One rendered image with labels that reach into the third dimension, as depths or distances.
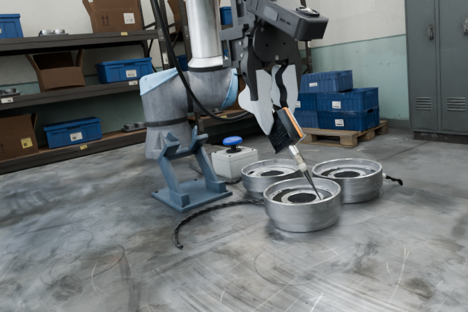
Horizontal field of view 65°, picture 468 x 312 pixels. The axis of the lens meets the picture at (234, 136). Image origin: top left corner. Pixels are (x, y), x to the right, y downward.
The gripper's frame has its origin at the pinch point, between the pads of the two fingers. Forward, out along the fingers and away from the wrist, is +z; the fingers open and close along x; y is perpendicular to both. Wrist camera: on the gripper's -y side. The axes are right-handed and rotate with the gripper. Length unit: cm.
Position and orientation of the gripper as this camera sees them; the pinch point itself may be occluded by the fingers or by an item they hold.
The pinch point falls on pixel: (279, 123)
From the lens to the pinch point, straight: 52.2
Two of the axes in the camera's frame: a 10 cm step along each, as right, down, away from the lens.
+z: 1.3, 9.7, 1.9
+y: -5.6, -0.9, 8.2
